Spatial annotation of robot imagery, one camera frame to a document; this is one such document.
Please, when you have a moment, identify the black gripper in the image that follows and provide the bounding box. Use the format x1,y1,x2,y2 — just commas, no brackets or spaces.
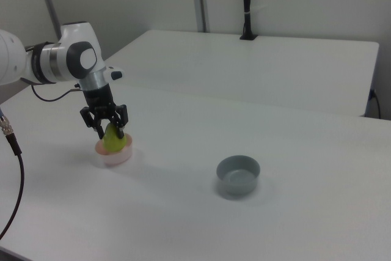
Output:
79,83,129,141

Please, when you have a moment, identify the green pear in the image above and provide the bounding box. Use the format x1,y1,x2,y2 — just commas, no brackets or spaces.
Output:
102,122,128,155

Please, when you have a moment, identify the pink bowl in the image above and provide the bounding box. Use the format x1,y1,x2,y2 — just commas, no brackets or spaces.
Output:
94,134,134,167

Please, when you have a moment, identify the grey bowl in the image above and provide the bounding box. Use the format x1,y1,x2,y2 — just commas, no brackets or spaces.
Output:
216,155,261,195

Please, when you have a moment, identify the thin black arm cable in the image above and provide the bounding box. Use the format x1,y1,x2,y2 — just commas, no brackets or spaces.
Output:
30,85,84,102

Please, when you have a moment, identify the black cable with metal connector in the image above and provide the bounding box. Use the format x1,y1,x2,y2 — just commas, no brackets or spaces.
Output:
0,108,26,235

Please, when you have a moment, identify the black power cable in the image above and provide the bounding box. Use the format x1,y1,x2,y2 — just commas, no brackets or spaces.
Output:
369,89,382,119

